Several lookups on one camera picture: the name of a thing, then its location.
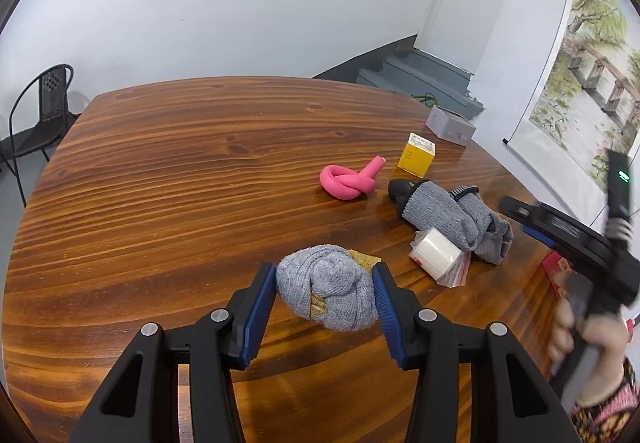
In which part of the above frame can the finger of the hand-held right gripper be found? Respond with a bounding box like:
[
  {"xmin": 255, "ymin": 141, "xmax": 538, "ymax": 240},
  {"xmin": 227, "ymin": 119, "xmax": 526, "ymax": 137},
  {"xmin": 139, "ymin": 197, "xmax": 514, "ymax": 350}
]
[{"xmin": 500, "ymin": 196, "xmax": 556, "ymax": 246}]

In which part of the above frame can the grey sock tan patch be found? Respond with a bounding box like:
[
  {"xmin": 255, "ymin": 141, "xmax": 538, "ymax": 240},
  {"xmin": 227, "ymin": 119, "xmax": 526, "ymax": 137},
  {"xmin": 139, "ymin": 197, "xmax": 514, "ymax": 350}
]
[{"xmin": 276, "ymin": 245, "xmax": 383, "ymax": 333}]

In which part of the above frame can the black metal chair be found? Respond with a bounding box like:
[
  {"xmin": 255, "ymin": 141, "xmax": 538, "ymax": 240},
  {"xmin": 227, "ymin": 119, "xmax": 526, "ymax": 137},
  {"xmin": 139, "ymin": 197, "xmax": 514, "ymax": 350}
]
[{"xmin": 0, "ymin": 63, "xmax": 83, "ymax": 209}]

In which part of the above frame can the grey staircase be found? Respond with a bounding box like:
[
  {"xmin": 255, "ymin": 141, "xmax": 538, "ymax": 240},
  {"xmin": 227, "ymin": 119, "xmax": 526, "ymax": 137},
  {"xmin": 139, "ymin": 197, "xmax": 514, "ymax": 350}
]
[{"xmin": 312, "ymin": 34, "xmax": 487, "ymax": 121}]

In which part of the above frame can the yellow cardboard box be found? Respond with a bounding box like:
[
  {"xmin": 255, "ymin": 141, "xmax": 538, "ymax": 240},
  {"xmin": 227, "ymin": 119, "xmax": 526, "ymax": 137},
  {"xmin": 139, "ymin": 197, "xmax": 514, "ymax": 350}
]
[{"xmin": 397, "ymin": 133, "xmax": 437, "ymax": 176}]

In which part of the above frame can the pink knotted foam tube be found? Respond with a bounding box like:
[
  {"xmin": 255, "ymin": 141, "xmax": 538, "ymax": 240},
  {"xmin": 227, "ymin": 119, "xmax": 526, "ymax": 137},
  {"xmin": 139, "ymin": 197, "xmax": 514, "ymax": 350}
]
[{"xmin": 320, "ymin": 156, "xmax": 386, "ymax": 200}]

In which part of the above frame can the wooden desk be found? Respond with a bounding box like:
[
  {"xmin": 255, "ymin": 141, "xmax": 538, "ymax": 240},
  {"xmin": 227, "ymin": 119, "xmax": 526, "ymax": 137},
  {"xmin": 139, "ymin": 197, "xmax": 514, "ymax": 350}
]
[{"xmin": 2, "ymin": 76, "xmax": 576, "ymax": 443}]

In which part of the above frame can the white cardboard box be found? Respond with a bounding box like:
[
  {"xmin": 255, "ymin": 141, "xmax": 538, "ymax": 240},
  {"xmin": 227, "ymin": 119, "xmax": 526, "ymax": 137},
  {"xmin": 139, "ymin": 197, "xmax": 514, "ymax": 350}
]
[{"xmin": 426, "ymin": 104, "xmax": 476, "ymax": 146}]

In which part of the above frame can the landscape scroll painting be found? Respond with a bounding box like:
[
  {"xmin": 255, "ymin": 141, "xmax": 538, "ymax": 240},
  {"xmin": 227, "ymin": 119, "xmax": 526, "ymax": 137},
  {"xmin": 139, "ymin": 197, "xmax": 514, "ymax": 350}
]
[{"xmin": 502, "ymin": 0, "xmax": 640, "ymax": 196}]

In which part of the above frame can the grey sock with black toe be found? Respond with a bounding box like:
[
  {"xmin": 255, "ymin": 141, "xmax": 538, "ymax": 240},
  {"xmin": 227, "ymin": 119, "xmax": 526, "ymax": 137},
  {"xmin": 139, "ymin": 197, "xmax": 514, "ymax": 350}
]
[{"xmin": 387, "ymin": 178, "xmax": 483, "ymax": 254}]

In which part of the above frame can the person's right hand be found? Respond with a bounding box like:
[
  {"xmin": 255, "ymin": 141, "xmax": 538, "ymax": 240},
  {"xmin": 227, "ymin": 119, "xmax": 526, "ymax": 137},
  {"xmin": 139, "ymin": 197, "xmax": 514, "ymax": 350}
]
[{"xmin": 546, "ymin": 295, "xmax": 630, "ymax": 406}]

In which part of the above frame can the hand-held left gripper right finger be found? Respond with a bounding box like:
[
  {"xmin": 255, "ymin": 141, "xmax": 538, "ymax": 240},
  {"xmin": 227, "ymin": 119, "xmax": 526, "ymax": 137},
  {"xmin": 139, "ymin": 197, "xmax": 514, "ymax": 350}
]
[{"xmin": 371, "ymin": 262, "xmax": 571, "ymax": 443}]

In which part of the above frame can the red storage box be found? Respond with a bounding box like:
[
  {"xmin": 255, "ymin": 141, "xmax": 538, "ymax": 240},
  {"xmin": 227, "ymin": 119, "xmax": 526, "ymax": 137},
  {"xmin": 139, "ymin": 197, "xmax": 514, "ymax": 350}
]
[{"xmin": 541, "ymin": 249, "xmax": 576, "ymax": 300}]

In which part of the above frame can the white tissue pack in plastic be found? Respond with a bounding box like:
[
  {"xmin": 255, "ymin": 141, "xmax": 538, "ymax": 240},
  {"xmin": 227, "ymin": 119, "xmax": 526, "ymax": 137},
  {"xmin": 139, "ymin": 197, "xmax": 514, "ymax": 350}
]
[{"xmin": 409, "ymin": 228, "xmax": 472, "ymax": 286}]

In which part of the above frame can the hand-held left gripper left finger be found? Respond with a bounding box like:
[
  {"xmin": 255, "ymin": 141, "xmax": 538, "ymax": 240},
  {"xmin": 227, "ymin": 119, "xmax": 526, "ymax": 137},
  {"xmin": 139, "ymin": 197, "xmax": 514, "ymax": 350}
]
[{"xmin": 70, "ymin": 262, "xmax": 279, "ymax": 443}]

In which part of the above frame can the person's right forearm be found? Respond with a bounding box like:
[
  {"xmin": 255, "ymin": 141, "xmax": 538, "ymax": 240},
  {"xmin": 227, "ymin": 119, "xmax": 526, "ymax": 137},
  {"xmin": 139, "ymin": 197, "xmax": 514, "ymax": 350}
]
[{"xmin": 570, "ymin": 358, "xmax": 640, "ymax": 443}]

